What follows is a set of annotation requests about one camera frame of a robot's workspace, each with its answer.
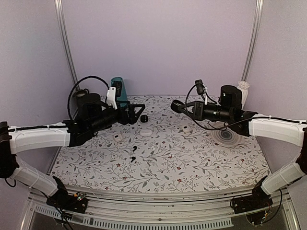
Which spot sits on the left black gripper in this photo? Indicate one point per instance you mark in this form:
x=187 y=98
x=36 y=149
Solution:
x=132 y=118

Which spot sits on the swirl patterned plate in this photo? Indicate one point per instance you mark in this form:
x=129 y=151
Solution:
x=227 y=138

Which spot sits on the cream case right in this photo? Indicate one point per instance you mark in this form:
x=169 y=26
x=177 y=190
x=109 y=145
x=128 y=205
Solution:
x=186 y=128

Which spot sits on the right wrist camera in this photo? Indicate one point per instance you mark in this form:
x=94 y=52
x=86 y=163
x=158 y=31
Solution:
x=201 y=90

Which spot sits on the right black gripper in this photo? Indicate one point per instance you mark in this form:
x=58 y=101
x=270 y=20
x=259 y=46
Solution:
x=198 y=113

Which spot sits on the cream case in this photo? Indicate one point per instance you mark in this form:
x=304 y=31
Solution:
x=117 y=137
x=186 y=128

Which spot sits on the teal tapered vase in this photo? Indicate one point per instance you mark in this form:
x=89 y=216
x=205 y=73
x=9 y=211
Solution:
x=121 y=95

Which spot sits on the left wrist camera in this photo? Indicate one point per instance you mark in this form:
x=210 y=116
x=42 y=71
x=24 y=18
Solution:
x=113 y=93

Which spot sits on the black tapered vase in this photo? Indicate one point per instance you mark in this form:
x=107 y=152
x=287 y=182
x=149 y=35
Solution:
x=80 y=97

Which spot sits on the aluminium front rail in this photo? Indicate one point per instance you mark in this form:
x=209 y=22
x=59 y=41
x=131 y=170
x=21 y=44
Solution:
x=209 y=210

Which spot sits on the small black charging case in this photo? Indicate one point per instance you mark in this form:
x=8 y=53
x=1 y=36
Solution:
x=144 y=118

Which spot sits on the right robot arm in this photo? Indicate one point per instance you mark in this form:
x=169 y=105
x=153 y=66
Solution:
x=229 y=110

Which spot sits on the aluminium post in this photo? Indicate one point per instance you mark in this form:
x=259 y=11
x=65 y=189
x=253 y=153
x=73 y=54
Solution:
x=253 y=38
x=65 y=40

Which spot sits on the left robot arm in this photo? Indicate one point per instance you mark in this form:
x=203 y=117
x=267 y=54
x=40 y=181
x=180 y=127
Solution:
x=93 y=116

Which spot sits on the white ribbed vase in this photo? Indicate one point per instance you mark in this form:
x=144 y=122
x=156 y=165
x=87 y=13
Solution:
x=243 y=86

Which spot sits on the black gold-trim charging case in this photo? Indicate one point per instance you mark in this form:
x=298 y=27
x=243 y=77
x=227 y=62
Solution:
x=177 y=106

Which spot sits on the left aluminium post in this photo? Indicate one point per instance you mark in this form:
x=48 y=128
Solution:
x=65 y=40

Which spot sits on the right aluminium post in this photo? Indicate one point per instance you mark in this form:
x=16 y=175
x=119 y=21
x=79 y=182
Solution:
x=253 y=38

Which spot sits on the white oval charging case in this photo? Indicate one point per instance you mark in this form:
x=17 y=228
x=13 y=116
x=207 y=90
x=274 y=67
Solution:
x=145 y=132

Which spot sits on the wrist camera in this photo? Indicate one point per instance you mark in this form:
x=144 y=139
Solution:
x=201 y=90
x=113 y=93

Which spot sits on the cream case left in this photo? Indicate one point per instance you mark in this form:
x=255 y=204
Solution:
x=117 y=137

